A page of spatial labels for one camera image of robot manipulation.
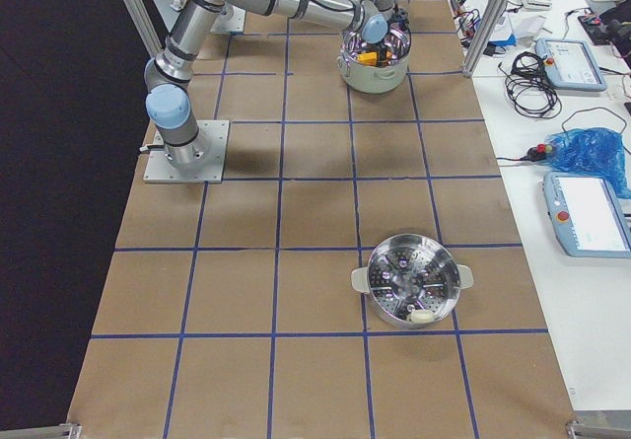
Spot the teach pendant far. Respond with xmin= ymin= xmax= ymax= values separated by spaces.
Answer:
xmin=534 ymin=38 xmax=607 ymax=92

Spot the silver robot arm, image left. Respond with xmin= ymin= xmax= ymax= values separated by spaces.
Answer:
xmin=144 ymin=0 xmax=395 ymax=175

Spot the blue plastic bag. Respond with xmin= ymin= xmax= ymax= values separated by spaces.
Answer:
xmin=544 ymin=127 xmax=630 ymax=199

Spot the aluminium post right table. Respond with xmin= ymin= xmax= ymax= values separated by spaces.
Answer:
xmin=462 ymin=0 xmax=508 ymax=78

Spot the steel steamer insert pot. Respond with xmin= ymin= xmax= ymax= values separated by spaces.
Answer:
xmin=350 ymin=234 xmax=474 ymax=329

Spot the teach pendant near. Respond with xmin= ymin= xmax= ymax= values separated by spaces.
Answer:
xmin=542 ymin=172 xmax=630 ymax=258

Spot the black coiled cable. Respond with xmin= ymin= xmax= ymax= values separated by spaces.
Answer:
xmin=497 ymin=51 xmax=563 ymax=117

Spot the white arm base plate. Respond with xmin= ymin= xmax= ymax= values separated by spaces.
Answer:
xmin=142 ymin=120 xmax=230 ymax=183

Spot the yellow corn cob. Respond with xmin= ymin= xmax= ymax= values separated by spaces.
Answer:
xmin=356 ymin=51 xmax=379 ymax=67

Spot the steel pot with handles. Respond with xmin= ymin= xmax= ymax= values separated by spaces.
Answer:
xmin=336 ymin=28 xmax=411 ymax=94

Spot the teach pendant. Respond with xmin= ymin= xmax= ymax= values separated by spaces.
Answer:
xmin=534 ymin=38 xmax=607 ymax=92
xmin=542 ymin=172 xmax=630 ymax=258

